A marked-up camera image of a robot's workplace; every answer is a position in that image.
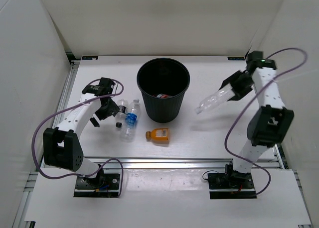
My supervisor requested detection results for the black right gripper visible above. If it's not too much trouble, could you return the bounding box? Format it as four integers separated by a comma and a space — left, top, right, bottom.
220, 70, 255, 102

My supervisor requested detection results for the clear unlabelled plastic bottle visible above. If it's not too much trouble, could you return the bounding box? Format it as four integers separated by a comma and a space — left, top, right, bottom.
195, 84, 235, 114

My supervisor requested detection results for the blue label Aquafina bottle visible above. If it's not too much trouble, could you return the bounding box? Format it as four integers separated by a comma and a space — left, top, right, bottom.
120, 99, 141, 142

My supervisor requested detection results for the red label plastic bottle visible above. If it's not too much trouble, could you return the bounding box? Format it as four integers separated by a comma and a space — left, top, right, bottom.
153, 93, 172, 99

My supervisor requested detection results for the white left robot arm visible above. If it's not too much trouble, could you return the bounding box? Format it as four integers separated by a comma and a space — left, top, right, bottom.
43, 93, 119, 188

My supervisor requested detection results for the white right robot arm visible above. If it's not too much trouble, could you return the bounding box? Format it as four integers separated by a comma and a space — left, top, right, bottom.
224, 67, 294, 188

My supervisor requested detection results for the black ribbed waste bin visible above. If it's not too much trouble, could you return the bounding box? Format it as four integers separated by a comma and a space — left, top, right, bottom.
137, 58, 190, 123

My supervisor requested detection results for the black label Pepsi bottle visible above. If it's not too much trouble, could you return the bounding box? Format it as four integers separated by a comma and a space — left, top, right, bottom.
115, 99, 129, 128

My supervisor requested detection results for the orange juice bottle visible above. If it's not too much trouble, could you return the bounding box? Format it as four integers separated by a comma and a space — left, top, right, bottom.
145, 128, 170, 146

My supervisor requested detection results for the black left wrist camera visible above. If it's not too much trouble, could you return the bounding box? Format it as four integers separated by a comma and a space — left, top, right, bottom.
82, 77, 115, 97

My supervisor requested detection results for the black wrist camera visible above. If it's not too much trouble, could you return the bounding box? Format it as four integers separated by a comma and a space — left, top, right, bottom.
246, 51, 277, 73
82, 77, 115, 97

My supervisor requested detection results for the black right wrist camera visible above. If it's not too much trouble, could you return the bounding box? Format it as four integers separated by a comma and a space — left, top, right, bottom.
246, 51, 277, 73

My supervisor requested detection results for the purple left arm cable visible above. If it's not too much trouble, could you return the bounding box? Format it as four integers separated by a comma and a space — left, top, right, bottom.
32, 79, 125, 198

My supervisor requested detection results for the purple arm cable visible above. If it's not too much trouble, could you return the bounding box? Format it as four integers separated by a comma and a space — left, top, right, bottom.
32, 79, 125, 198
224, 47, 308, 196

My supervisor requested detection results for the aluminium table edge rail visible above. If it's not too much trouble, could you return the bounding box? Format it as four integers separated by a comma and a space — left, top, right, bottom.
88, 157, 280, 169

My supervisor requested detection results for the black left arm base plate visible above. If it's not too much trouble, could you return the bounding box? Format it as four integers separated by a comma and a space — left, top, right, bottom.
73, 173, 121, 198

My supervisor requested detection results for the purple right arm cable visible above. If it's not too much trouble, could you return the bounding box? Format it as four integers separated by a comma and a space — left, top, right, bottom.
224, 47, 308, 196

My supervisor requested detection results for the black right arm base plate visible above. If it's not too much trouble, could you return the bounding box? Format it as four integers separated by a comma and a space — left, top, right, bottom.
202, 170, 257, 200

